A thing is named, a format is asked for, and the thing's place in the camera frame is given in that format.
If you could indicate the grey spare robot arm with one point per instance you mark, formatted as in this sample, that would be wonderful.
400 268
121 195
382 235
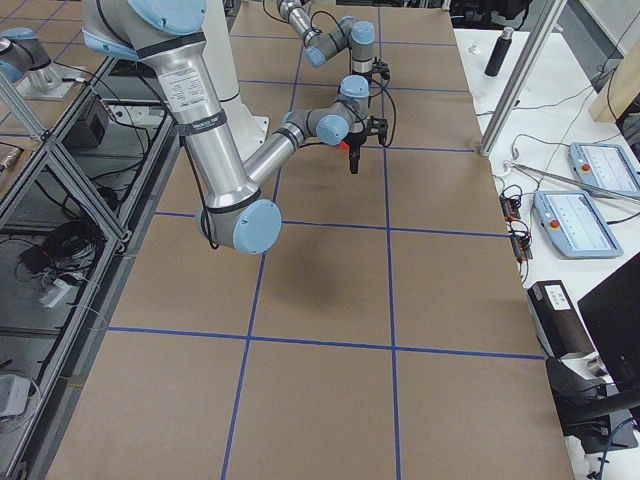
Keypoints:
27 65

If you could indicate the red circuit board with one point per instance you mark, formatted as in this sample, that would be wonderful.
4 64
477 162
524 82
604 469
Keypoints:
519 232

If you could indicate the black water bottle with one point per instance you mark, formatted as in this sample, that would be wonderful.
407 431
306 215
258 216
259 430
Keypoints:
499 52

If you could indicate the blue teach pendant near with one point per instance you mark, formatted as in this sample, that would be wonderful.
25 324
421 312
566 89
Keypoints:
575 226

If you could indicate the blue teach pendant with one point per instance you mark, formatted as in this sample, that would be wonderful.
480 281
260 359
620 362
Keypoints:
605 166
575 226

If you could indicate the blue teach pendant far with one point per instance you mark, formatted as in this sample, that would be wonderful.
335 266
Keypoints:
605 166

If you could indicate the metal rod green tip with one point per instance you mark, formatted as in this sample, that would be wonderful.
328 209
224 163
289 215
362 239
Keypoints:
587 187

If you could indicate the black box white label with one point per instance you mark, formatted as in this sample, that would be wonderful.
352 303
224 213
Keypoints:
558 326

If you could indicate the black computer monitor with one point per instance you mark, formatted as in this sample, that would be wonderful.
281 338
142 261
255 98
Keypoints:
610 312

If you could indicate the white box on floor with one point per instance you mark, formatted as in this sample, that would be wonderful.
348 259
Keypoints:
14 394

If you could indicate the white column pedestal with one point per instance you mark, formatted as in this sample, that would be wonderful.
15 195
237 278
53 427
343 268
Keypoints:
249 132

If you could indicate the aluminium frame post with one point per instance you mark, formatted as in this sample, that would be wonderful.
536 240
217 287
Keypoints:
525 64

